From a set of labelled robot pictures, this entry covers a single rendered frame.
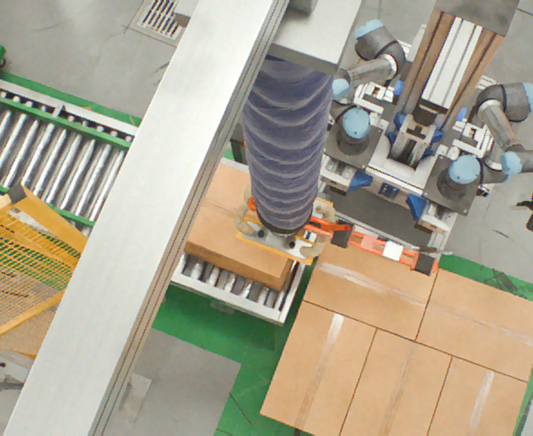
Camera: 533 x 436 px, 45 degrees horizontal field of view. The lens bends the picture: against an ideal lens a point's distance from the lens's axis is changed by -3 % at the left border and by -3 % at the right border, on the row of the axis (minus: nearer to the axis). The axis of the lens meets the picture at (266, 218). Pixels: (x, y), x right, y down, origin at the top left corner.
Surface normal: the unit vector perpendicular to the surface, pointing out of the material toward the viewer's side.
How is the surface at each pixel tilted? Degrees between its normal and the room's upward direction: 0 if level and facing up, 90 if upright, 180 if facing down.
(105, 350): 0
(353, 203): 0
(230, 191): 0
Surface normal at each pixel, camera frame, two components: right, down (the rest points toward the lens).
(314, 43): -0.03, -0.25
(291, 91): 0.08, 0.87
